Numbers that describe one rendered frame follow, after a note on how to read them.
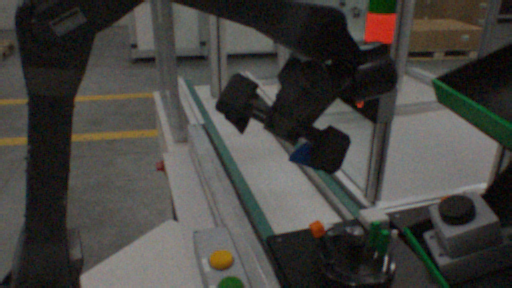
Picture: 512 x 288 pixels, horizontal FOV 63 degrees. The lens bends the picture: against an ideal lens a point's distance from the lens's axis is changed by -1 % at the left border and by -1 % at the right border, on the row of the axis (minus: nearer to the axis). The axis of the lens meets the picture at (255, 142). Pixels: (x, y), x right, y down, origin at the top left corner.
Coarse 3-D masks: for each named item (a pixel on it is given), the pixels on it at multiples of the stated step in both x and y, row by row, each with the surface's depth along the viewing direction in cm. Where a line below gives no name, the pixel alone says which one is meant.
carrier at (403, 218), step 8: (464, 192) 91; (480, 192) 91; (408, 208) 89; (416, 208) 89; (424, 208) 89; (392, 216) 86; (400, 216) 86; (408, 216) 86; (416, 216) 86; (424, 216) 86; (392, 224) 85; (400, 224) 84; (408, 224) 84; (400, 232) 82
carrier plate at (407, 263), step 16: (336, 224) 84; (352, 224) 84; (272, 240) 79; (288, 240) 79; (304, 240) 79; (400, 240) 79; (288, 256) 75; (304, 256) 75; (400, 256) 75; (416, 256) 75; (288, 272) 72; (304, 272) 72; (400, 272) 72; (416, 272) 72
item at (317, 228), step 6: (312, 222) 68; (318, 222) 67; (330, 222) 68; (312, 228) 67; (318, 228) 66; (324, 228) 67; (330, 228) 67; (318, 234) 67; (318, 240) 68; (324, 240) 68; (324, 246) 69; (324, 252) 69; (324, 258) 70
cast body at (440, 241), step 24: (432, 216) 39; (456, 216) 36; (480, 216) 36; (432, 240) 40; (456, 240) 36; (480, 240) 36; (504, 240) 36; (456, 264) 37; (480, 264) 37; (504, 264) 37
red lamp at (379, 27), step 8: (368, 16) 76; (376, 16) 74; (384, 16) 74; (392, 16) 74; (368, 24) 76; (376, 24) 75; (384, 24) 75; (392, 24) 75; (368, 32) 77; (376, 32) 75; (384, 32) 75; (392, 32) 76; (368, 40) 77; (376, 40) 76; (384, 40) 76
